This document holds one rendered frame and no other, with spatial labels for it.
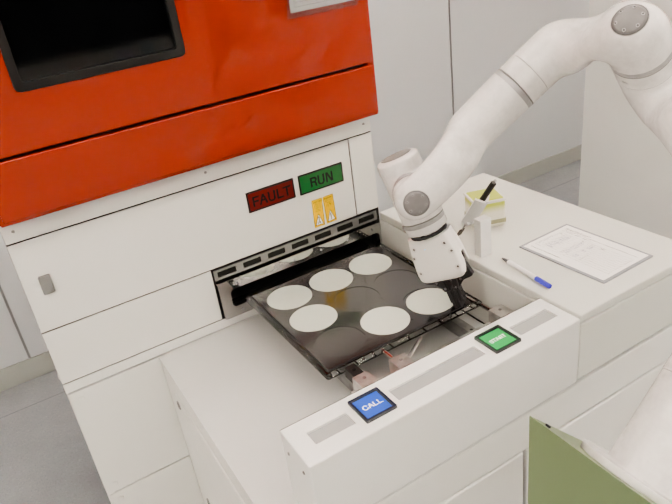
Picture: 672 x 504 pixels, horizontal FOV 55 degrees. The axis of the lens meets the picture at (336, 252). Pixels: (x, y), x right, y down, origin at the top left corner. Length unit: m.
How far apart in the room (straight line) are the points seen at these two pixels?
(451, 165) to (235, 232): 0.53
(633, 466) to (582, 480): 0.07
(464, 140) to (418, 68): 2.34
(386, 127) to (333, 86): 2.04
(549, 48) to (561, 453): 0.68
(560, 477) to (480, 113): 0.63
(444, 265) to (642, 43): 0.51
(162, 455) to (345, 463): 0.75
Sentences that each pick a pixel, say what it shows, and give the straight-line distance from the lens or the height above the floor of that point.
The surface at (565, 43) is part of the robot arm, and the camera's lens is 1.22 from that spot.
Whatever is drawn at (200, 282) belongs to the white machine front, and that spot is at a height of 0.96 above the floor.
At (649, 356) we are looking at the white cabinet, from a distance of 1.47.
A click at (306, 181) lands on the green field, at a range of 1.49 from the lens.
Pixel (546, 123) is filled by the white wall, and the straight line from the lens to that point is 4.28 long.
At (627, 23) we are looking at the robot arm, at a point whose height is 1.44.
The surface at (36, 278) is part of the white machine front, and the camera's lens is 1.37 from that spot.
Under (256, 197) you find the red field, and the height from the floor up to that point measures 1.11.
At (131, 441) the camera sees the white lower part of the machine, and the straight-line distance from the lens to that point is 1.61.
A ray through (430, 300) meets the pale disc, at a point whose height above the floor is 0.90.
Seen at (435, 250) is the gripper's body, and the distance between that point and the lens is 1.28.
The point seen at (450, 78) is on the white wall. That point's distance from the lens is 3.67.
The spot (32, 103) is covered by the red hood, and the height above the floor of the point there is 1.42.
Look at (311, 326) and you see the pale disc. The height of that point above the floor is 0.90.
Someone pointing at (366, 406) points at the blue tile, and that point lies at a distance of 1.03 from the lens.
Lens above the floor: 1.64
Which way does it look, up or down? 28 degrees down
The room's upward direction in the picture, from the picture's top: 8 degrees counter-clockwise
